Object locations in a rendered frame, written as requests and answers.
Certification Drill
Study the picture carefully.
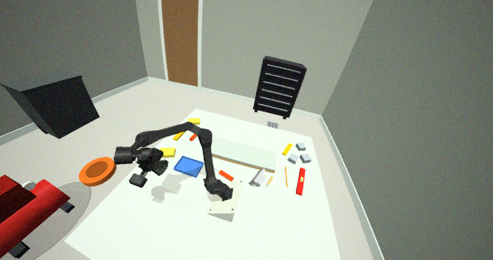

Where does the yellow flat bar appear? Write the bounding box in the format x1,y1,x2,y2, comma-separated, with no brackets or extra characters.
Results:
173,131,185,141
282,143,292,156

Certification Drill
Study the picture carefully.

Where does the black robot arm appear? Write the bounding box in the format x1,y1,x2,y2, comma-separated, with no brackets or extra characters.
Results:
114,122,233,201

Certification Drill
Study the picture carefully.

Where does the yellow flat block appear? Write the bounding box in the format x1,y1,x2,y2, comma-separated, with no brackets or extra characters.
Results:
188,118,200,125
160,148,176,158

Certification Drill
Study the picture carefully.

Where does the red spirit level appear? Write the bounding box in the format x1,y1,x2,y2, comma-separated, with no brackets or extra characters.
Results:
296,168,306,195

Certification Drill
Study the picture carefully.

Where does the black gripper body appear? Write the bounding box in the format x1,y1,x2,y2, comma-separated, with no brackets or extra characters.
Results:
129,148,163,188

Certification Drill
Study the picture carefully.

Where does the blue rectangular tray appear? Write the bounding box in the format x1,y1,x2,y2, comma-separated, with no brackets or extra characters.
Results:
173,155,204,178

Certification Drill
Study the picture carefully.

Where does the white panel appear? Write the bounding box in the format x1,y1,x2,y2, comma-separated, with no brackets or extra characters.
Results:
211,137,276,174

